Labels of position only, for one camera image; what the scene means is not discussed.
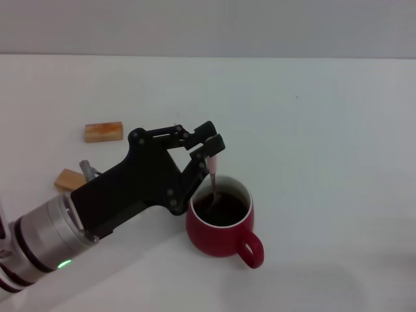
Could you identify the red ceramic coffee cup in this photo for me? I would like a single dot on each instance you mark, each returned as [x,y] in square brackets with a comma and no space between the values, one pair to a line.
[221,240]

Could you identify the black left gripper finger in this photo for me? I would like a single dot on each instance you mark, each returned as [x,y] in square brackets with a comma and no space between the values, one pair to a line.
[195,172]
[201,133]

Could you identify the orange stained wooden block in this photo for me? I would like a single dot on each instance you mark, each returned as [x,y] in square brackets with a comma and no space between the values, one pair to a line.
[104,131]

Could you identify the plain wooden block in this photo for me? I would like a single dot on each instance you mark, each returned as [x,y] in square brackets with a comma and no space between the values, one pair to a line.
[68,180]

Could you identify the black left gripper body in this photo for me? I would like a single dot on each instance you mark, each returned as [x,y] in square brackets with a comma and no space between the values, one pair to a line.
[130,188]

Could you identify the left wrist metal connector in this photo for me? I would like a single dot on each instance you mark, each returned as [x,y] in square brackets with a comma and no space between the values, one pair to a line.
[87,167]

